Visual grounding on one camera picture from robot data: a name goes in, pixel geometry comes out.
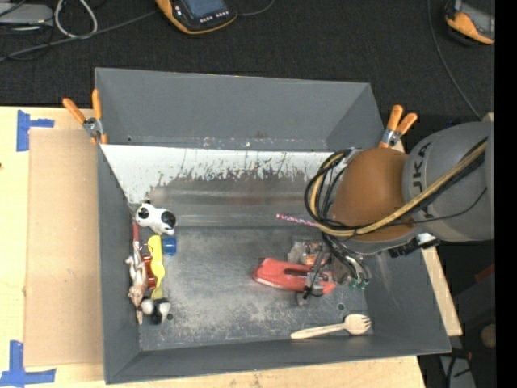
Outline pink striped straw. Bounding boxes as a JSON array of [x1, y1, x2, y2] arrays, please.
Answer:
[[275, 213, 321, 228]]

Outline red flat plastic tool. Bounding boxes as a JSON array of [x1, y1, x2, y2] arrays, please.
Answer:
[[252, 256, 337, 295]]

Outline pale wooden spork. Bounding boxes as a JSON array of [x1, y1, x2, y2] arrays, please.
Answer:
[[290, 313, 372, 340]]

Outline grey metal bin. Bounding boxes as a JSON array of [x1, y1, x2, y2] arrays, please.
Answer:
[[94, 67, 453, 385]]

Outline small black and white toy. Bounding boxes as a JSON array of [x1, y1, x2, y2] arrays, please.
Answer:
[[140, 297, 173, 326]]

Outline yellow plastic toy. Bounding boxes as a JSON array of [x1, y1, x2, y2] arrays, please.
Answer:
[[145, 234, 167, 301]]

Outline black and white toy cow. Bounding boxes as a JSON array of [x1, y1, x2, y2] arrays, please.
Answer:
[[133, 201, 179, 237]]

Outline beige toy animal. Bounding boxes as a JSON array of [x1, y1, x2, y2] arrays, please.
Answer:
[[124, 251, 149, 325]]

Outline brown cardboard board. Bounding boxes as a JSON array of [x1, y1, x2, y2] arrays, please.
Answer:
[[23, 129, 105, 368]]

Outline copper wire coil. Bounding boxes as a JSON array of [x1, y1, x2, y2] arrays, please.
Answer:
[[145, 256, 158, 290]]

